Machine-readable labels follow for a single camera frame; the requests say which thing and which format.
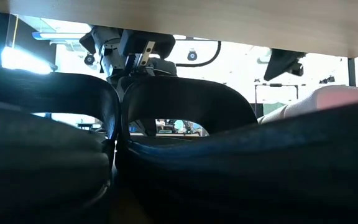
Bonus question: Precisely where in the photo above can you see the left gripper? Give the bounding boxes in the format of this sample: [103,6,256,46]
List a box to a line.
[118,30,178,84]

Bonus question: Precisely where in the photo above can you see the pink and white slide sandal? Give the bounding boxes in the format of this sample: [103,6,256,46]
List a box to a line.
[257,85,358,125]

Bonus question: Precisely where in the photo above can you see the black rubber slide sandal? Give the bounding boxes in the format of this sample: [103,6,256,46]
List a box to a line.
[116,75,358,224]
[0,66,122,224]

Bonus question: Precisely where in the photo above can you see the wooden shelf with black legs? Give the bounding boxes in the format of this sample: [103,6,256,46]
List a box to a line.
[0,0,358,87]

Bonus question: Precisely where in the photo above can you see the black hanging device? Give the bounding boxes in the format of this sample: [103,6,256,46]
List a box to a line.
[319,74,337,85]

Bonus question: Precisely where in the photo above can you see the long ceiling lamp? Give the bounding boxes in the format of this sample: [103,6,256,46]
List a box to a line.
[32,30,88,41]

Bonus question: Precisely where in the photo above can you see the black background rig frame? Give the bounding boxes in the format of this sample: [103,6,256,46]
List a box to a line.
[254,82,300,108]

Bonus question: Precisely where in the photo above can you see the black looped cable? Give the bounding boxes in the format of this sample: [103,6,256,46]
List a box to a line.
[175,39,223,68]

